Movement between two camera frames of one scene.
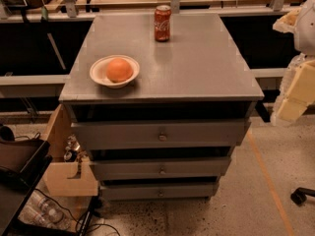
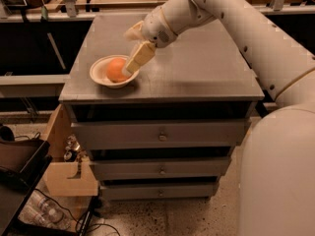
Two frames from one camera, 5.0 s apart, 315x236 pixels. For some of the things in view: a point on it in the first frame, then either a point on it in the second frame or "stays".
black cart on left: [23, 164] stays
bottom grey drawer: [157, 191] stays
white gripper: [306, 29] -> [156, 28]
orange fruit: [119, 70] stays
